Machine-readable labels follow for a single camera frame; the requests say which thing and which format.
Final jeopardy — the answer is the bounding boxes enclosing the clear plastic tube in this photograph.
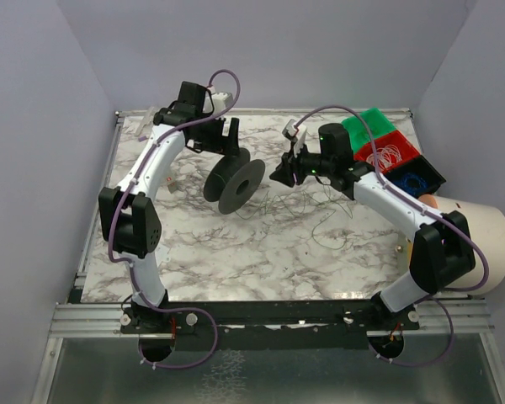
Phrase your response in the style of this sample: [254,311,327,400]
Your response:
[136,106,156,137]

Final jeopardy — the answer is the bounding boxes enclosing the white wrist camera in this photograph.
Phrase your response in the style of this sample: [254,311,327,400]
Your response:
[203,86,234,114]
[282,119,308,157]

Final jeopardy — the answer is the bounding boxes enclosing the green plastic bin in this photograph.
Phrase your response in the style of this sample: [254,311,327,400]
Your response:
[342,108,396,152]

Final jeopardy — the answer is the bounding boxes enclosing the black plastic bin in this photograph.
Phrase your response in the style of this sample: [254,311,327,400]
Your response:
[385,155,446,199]

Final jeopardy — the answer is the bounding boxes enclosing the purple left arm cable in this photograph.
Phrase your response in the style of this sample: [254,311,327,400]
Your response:
[108,69,242,371]

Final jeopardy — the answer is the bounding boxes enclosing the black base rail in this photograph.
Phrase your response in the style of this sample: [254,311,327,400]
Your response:
[120,299,419,352]

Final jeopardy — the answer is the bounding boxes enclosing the large white cylinder bucket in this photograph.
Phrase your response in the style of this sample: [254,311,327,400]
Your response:
[418,194,505,295]

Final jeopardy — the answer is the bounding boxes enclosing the blue wires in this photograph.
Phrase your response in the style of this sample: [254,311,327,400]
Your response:
[395,171,430,197]

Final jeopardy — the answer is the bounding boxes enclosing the green wire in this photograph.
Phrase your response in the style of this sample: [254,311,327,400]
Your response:
[210,155,359,252]

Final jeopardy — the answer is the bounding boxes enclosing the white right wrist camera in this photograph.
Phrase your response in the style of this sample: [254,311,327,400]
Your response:
[282,119,308,157]

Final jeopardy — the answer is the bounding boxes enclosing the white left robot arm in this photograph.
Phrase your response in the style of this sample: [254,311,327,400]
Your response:
[98,82,241,311]

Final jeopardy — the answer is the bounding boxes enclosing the white wires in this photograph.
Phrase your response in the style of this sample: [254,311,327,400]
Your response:
[364,143,405,173]

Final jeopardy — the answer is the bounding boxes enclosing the red plastic bin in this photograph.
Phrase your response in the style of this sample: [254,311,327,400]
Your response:
[354,130,420,173]

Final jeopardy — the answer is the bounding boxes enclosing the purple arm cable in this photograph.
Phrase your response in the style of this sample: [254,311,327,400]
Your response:
[108,69,242,371]
[290,104,490,368]

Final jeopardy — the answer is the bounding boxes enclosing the black cable spool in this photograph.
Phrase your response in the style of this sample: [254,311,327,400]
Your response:
[203,147,265,215]

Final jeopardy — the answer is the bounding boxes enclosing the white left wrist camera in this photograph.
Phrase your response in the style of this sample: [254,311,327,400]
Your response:
[203,86,234,114]

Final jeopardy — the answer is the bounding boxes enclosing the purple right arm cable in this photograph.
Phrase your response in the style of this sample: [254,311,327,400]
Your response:
[290,104,490,368]

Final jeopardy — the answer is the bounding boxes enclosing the aluminium frame rail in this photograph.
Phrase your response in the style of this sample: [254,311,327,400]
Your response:
[29,111,124,403]

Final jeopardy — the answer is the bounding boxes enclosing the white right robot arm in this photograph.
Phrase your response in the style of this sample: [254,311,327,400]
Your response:
[270,120,476,313]

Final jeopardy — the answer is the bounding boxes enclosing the white paper label packet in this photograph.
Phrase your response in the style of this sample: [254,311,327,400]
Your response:
[154,244,170,265]

